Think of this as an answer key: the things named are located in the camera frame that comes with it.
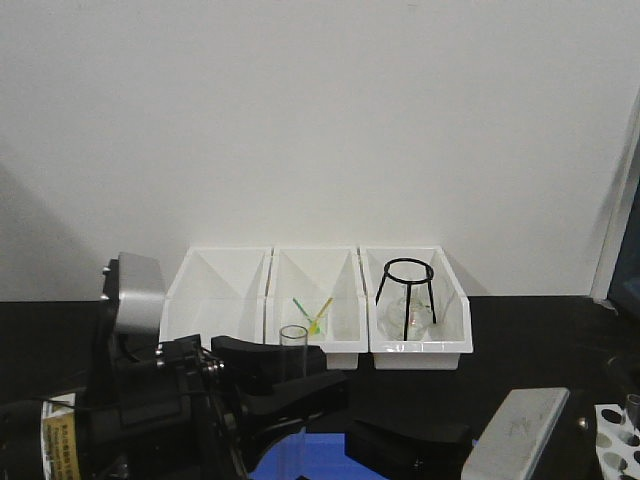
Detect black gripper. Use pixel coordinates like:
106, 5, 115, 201
84, 336, 349, 479

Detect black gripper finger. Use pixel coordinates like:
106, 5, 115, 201
345, 419, 471, 463

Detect clear glass test tube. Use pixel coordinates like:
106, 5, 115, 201
278, 324, 308, 451

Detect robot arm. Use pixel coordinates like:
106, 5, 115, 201
1, 253, 348, 479

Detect white test tube rack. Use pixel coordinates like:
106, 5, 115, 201
595, 404, 640, 480

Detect test tube in rack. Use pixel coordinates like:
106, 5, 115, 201
623, 393, 640, 436

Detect blue plastic tray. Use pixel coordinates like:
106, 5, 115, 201
249, 433, 383, 479

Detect green yellow plastic droppers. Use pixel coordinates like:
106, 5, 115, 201
292, 297, 334, 337

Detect white left storage bin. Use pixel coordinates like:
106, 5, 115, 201
160, 247, 272, 346

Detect white storage bin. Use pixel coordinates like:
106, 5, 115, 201
359, 246, 473, 371
160, 247, 272, 346
264, 246, 368, 370

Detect white middle storage bin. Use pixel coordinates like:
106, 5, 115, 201
264, 246, 368, 370

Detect clear glass flask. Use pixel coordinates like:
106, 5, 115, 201
377, 296, 434, 341

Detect white right storage bin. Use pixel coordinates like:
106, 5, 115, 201
359, 246, 473, 371

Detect black metal tripod stand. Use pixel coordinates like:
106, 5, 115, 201
375, 257, 438, 327

